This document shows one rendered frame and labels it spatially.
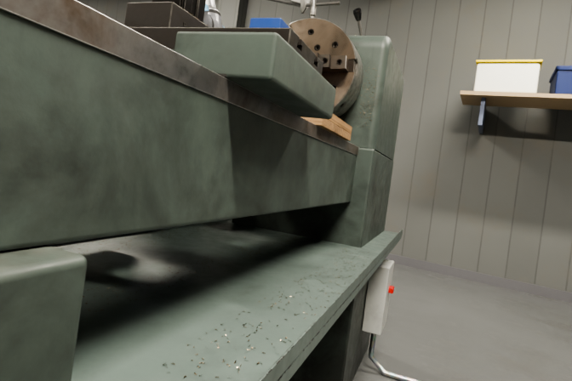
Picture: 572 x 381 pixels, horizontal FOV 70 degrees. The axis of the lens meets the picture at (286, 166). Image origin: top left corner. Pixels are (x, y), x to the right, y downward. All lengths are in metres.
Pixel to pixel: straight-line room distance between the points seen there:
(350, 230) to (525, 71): 2.51
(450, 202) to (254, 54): 3.64
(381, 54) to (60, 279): 1.24
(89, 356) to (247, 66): 0.37
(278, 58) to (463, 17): 3.91
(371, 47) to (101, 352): 1.19
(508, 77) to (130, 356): 3.37
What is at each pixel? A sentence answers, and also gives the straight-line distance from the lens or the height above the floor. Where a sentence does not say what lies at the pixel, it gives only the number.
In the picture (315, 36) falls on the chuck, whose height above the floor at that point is 1.18.
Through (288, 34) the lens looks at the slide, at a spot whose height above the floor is 0.96.
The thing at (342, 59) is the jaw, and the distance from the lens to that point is 1.24.
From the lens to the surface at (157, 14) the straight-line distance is 0.79.
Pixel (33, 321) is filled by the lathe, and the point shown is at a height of 0.64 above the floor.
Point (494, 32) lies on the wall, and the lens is 4.31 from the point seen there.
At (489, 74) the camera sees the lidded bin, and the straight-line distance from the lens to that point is 3.61.
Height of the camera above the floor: 0.76
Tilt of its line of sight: level
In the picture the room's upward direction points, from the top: 8 degrees clockwise
